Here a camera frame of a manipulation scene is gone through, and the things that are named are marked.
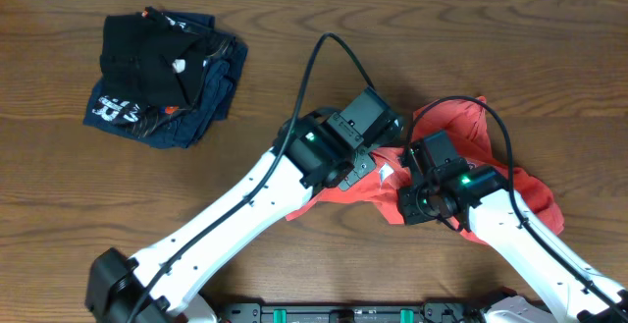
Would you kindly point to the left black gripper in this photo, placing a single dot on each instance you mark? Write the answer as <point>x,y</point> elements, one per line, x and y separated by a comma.
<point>360,170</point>

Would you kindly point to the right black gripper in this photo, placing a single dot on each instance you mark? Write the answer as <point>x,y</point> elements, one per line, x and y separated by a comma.
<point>407,207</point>

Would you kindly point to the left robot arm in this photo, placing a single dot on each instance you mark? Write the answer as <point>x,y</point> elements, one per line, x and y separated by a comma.
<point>326,148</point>

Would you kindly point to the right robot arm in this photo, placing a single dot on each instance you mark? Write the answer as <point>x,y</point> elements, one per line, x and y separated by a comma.
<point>481,201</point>

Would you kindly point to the navy printed folded shirt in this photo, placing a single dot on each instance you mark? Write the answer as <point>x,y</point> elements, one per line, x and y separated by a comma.
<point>167,127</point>

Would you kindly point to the black folded garment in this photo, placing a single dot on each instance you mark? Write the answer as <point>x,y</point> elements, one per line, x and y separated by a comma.
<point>150,60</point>

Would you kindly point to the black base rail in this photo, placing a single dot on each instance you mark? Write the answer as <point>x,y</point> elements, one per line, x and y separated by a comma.
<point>343,313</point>

